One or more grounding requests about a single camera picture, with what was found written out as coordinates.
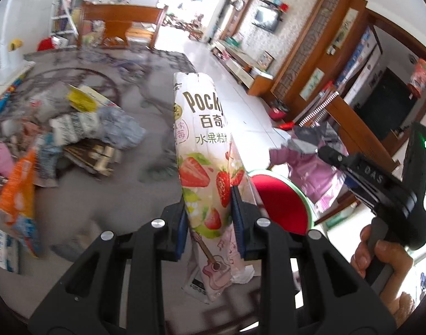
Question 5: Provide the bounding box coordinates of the blue book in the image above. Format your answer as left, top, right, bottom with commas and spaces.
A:
0, 73, 28, 117

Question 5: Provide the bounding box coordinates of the person's right forearm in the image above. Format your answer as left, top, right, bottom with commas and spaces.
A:
379, 281, 421, 325

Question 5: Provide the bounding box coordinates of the wall television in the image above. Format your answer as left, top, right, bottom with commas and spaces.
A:
253, 6, 281, 34

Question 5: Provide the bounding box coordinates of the strawberry print snack box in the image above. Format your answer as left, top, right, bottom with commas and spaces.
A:
172, 71, 260, 304

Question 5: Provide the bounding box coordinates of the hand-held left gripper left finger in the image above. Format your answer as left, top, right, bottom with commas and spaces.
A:
28, 200, 189, 335

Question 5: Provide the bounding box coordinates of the dark brown box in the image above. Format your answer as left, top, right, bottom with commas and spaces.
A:
63, 143, 123, 178

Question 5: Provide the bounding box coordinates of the white desk lamp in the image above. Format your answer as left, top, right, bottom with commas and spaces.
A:
0, 0, 35, 86

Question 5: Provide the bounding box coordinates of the wooden bench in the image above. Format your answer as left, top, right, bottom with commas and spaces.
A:
77, 2, 169, 49

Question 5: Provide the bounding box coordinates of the white stepladder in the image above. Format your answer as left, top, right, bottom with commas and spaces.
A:
51, 0, 81, 39

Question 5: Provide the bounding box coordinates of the patterned paper cup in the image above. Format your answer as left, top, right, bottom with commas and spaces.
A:
49, 112, 102, 143

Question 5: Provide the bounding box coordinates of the red bag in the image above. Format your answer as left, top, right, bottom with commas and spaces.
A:
37, 37, 60, 52

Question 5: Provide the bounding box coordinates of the pink plastic wrapper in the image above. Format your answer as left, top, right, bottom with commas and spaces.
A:
269, 122, 350, 213

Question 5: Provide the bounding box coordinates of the person's right hand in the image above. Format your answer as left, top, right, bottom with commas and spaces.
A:
349, 224, 414, 308

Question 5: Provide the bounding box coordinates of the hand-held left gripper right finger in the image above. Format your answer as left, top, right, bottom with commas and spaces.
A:
230, 185, 397, 335

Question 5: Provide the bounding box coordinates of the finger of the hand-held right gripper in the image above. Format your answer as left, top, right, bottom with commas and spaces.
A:
344, 173, 409, 217
317, 145, 400, 191

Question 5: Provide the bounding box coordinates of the low television cabinet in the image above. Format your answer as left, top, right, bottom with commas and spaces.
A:
211, 40, 274, 96

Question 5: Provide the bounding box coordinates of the framed wall picture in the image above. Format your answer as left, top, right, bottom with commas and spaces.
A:
300, 69, 325, 100

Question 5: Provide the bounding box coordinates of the orange snack packet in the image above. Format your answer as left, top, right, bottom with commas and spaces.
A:
0, 150, 37, 224

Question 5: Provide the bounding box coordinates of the blue white printed packet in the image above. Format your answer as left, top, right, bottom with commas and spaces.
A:
0, 221, 21, 273

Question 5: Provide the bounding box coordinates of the red hanging lantern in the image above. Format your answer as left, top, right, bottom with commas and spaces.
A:
408, 59, 426, 98

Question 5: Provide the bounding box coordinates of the blue white plastic wrapper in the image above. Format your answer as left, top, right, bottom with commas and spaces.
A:
98, 106, 145, 150

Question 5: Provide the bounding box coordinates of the yellow cardboard box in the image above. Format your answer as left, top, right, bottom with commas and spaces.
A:
67, 84, 121, 112

